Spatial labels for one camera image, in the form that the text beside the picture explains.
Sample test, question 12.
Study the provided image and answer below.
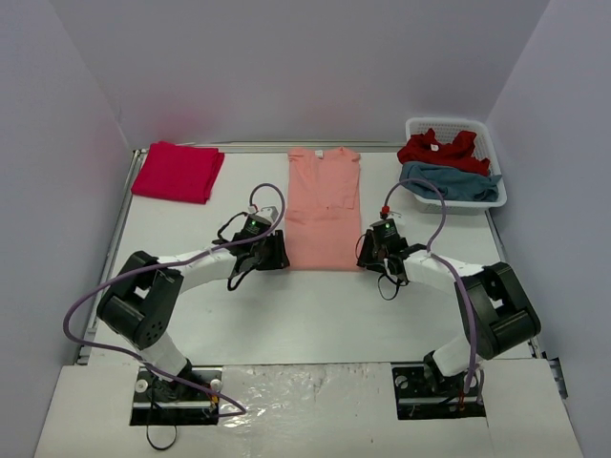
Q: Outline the salmon pink t-shirt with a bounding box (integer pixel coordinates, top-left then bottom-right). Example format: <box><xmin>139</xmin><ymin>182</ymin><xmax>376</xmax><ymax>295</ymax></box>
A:
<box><xmin>284</xmin><ymin>147</ymin><xmax>362</xmax><ymax>272</ymax></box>

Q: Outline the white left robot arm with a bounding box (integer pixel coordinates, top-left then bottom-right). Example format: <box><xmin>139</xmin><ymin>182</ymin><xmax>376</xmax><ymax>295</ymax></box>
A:
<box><xmin>96</xmin><ymin>206</ymin><xmax>289</xmax><ymax>400</ymax></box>

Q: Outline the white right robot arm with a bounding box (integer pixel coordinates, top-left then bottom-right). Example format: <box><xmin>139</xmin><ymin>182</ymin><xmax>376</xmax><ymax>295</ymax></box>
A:
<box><xmin>357</xmin><ymin>219</ymin><xmax>541</xmax><ymax>394</ymax></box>

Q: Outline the blue-grey t-shirt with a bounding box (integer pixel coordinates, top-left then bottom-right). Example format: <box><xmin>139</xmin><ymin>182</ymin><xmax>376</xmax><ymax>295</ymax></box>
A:
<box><xmin>399</xmin><ymin>161</ymin><xmax>501</xmax><ymax>202</ymax></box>

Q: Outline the dark red t-shirt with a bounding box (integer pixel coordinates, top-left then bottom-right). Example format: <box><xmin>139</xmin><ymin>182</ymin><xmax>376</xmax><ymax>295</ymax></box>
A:
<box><xmin>397</xmin><ymin>129</ymin><xmax>491</xmax><ymax>177</ymax></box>

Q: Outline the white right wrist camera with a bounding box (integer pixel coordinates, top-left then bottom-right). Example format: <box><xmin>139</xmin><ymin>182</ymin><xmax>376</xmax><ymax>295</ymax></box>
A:
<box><xmin>380</xmin><ymin>205</ymin><xmax>406</xmax><ymax>226</ymax></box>

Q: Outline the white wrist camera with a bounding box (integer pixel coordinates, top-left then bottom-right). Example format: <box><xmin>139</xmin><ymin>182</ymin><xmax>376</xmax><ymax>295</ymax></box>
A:
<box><xmin>380</xmin><ymin>205</ymin><xmax>406</xmax><ymax>226</ymax></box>
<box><xmin>248</xmin><ymin>205</ymin><xmax>279</xmax><ymax>225</ymax></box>

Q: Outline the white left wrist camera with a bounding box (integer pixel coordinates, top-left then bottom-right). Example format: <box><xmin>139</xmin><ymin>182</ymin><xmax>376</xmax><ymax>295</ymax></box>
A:
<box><xmin>248</xmin><ymin>205</ymin><xmax>279</xmax><ymax>225</ymax></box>

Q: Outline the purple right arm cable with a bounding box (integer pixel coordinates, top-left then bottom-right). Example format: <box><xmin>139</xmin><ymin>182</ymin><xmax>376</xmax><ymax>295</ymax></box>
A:
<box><xmin>381</xmin><ymin>177</ymin><xmax>483</xmax><ymax>406</ymax></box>

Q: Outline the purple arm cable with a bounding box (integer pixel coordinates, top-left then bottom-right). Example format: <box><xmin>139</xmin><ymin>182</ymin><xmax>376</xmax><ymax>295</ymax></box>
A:
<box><xmin>62</xmin><ymin>183</ymin><xmax>287</xmax><ymax>416</ymax></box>
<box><xmin>381</xmin><ymin>177</ymin><xmax>483</xmax><ymax>406</ymax></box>

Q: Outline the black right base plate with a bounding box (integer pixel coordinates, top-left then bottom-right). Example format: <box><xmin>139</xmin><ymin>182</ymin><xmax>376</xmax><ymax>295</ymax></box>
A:
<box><xmin>390</xmin><ymin>363</ymin><xmax>486</xmax><ymax>421</ymax></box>

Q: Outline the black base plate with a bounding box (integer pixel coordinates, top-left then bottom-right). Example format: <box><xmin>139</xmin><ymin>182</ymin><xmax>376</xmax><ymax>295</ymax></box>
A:
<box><xmin>390</xmin><ymin>363</ymin><xmax>486</xmax><ymax>421</ymax></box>
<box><xmin>130</xmin><ymin>367</ymin><xmax>219</xmax><ymax>427</ymax></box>

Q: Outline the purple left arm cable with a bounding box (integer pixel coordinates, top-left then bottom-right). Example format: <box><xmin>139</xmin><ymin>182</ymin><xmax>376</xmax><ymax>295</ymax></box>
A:
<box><xmin>62</xmin><ymin>183</ymin><xmax>287</xmax><ymax>416</ymax></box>

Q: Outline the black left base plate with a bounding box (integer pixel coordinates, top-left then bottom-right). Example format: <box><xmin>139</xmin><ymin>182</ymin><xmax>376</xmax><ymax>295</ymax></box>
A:
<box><xmin>130</xmin><ymin>367</ymin><xmax>219</xmax><ymax>427</ymax></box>

